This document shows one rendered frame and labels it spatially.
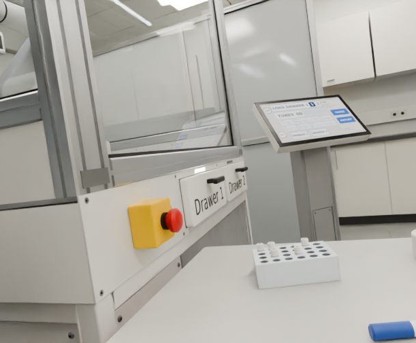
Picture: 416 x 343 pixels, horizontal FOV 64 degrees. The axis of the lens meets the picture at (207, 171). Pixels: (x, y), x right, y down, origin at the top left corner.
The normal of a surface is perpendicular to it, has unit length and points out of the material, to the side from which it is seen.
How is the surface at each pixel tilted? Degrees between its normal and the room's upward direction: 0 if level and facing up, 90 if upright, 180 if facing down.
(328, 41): 90
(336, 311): 0
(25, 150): 90
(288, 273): 90
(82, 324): 90
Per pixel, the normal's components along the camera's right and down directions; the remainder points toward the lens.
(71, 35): 0.94, -0.11
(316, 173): 0.30, 0.00
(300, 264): -0.07, 0.06
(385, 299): -0.14, -0.99
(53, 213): -0.31, 0.09
